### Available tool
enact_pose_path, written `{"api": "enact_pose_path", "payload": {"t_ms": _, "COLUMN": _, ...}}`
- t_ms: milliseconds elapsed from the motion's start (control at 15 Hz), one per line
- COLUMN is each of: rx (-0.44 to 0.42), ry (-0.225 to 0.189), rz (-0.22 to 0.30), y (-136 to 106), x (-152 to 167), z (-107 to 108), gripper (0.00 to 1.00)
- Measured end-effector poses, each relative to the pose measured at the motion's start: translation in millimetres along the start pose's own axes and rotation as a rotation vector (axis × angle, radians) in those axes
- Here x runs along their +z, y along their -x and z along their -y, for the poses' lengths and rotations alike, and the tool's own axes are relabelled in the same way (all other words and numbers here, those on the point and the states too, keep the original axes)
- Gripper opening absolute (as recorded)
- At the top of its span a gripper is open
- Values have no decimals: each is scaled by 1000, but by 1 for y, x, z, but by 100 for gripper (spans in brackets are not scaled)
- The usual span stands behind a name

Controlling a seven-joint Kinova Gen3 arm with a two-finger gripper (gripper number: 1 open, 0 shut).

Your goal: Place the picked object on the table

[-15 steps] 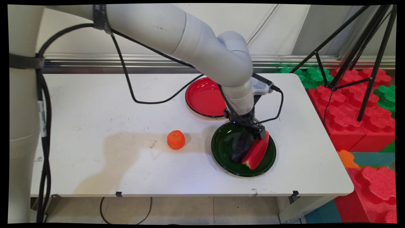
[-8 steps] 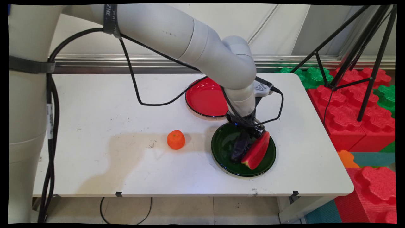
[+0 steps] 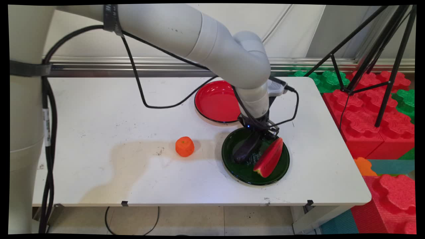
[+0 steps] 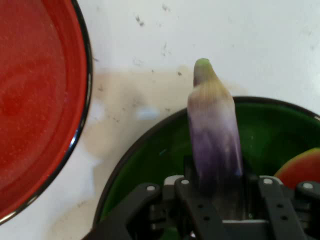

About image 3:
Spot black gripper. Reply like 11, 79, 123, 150
239, 111, 280, 148

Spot purple toy eggplant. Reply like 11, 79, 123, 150
233, 133, 263, 163

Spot red toy watermelon slice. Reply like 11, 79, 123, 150
253, 137, 284, 178

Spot dark green round plate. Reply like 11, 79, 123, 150
221, 127, 291, 186

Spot red round plate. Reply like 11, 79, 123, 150
194, 80, 242, 124

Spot orange toy fruit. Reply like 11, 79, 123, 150
175, 136, 195, 158

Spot green foam block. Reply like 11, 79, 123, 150
288, 70, 351, 94
391, 89, 415, 124

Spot white table leg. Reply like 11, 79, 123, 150
292, 204, 353, 235

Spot orange foam piece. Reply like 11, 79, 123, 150
354, 157, 378, 177

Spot teal foam floor mat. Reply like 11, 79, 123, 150
367, 159, 415, 176

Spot black tripod stand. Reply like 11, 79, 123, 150
304, 5, 417, 128

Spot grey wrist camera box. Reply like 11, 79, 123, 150
267, 78, 297, 98

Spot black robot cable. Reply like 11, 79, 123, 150
38, 25, 300, 235

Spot silver metal wall rail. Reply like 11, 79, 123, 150
42, 56, 415, 74

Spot black floor cable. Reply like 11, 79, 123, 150
105, 206, 160, 236

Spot black printed arm strap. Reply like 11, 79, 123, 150
102, 4, 125, 38

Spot white cable label tag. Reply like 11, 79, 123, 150
42, 108, 52, 147

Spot plain black arm strap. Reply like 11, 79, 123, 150
9, 60, 52, 78

